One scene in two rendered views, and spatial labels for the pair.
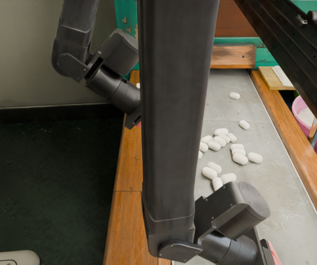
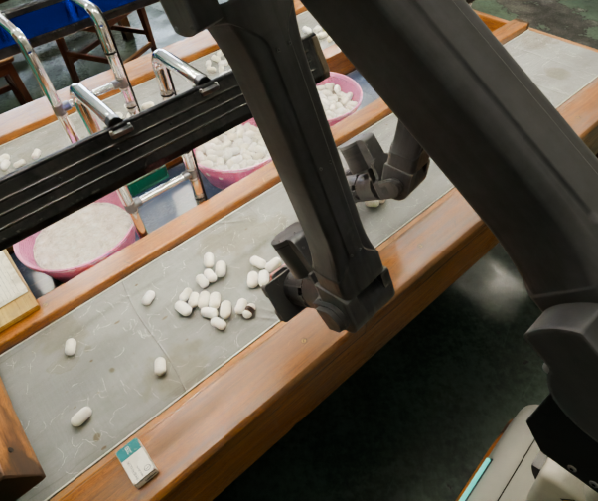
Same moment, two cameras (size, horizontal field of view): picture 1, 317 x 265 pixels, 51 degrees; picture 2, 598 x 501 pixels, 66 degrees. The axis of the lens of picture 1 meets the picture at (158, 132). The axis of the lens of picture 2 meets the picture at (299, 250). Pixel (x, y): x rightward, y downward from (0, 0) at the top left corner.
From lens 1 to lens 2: 92 cm
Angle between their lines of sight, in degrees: 82
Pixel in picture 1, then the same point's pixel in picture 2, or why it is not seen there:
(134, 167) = (321, 330)
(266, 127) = (134, 281)
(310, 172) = (206, 213)
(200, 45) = not seen: hidden behind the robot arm
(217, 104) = (103, 358)
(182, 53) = not seen: hidden behind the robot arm
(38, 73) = not seen: outside the picture
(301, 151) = (176, 229)
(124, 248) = (401, 267)
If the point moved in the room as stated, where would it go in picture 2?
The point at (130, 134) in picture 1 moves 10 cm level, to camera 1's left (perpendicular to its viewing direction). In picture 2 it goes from (270, 384) to (311, 429)
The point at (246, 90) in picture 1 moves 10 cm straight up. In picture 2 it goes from (37, 348) to (7, 319)
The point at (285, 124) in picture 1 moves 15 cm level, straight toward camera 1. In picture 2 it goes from (131, 257) to (203, 240)
